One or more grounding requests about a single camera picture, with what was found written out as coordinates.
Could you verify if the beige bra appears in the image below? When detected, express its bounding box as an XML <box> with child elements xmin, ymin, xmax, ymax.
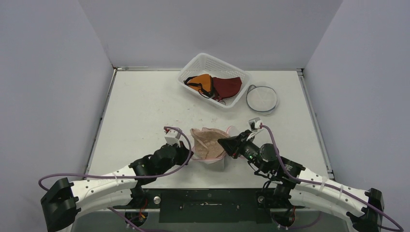
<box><xmin>190</xmin><ymin>128</ymin><xmax>230</xmax><ymax>160</ymax></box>

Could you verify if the white mesh bag pink zipper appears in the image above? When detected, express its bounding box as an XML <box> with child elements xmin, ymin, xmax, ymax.
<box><xmin>190</xmin><ymin>126</ymin><xmax>239</xmax><ymax>172</ymax></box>

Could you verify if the white mesh laundry bag blue zipper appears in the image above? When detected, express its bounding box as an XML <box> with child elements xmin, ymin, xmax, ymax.
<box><xmin>246</xmin><ymin>85</ymin><xmax>279</xmax><ymax>115</ymax></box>

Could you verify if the dark red orange bra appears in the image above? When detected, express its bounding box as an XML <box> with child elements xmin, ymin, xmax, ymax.
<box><xmin>183</xmin><ymin>74</ymin><xmax>242</xmax><ymax>102</ymax></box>

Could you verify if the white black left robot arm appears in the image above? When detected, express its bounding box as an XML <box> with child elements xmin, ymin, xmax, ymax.
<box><xmin>41</xmin><ymin>142</ymin><xmax>192</xmax><ymax>232</ymax></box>

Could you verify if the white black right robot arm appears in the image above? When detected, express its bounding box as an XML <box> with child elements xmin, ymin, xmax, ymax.
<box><xmin>218</xmin><ymin>130</ymin><xmax>384</xmax><ymax>232</ymax></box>

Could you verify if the white plastic basket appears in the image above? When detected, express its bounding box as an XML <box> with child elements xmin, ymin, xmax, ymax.
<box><xmin>176</xmin><ymin>53</ymin><xmax>252</xmax><ymax>109</ymax></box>

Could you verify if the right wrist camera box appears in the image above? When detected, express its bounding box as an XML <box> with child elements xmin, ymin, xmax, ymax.
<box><xmin>247</xmin><ymin>117</ymin><xmax>263</xmax><ymax>141</ymax></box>

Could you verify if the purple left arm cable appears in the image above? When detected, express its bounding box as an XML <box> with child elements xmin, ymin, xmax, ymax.
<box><xmin>38</xmin><ymin>126</ymin><xmax>193</xmax><ymax>232</ymax></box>

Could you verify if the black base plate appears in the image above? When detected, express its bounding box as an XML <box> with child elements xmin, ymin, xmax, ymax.
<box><xmin>121</xmin><ymin>188</ymin><xmax>296</xmax><ymax>225</ymax></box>

